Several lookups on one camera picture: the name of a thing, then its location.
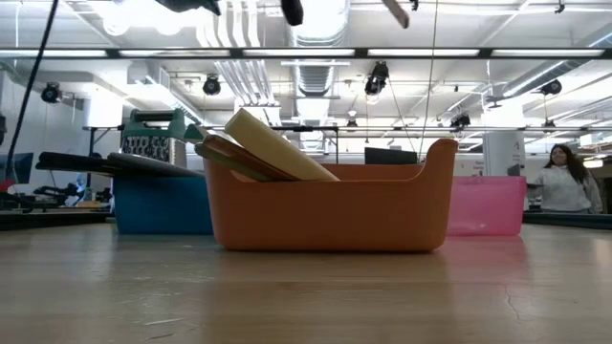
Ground pale wooden utensil handle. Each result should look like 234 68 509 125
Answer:
381 0 411 30

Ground cream wide-handled utensil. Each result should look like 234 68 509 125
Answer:
223 107 341 183

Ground dark grey turner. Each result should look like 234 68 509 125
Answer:
105 152 206 180

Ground black long-handled utensil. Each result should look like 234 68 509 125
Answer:
33 160 116 177

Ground black folding background table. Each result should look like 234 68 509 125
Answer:
270 124 341 166

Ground black background monitor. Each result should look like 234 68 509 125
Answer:
363 146 420 167

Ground teal blue plastic bin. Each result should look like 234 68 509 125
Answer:
112 175 215 236

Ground pink translucent plastic bin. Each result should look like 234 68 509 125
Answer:
447 175 528 237

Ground black background robot arms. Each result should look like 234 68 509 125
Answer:
33 181 114 207

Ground blue screen monitor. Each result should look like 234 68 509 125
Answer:
0 151 35 185

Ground person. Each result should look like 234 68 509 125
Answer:
527 142 604 215

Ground silver ventilation duct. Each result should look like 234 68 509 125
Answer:
284 0 353 99

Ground black overhead frame beam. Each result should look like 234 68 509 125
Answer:
0 46 612 60

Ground black background frame rail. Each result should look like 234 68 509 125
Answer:
80 124 612 133

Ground thin hanging cable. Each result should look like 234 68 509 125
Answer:
416 0 440 161

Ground steel box grater, teal handle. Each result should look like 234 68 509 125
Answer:
119 107 188 169

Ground orange plastic bin with handles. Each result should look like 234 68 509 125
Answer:
203 137 460 253

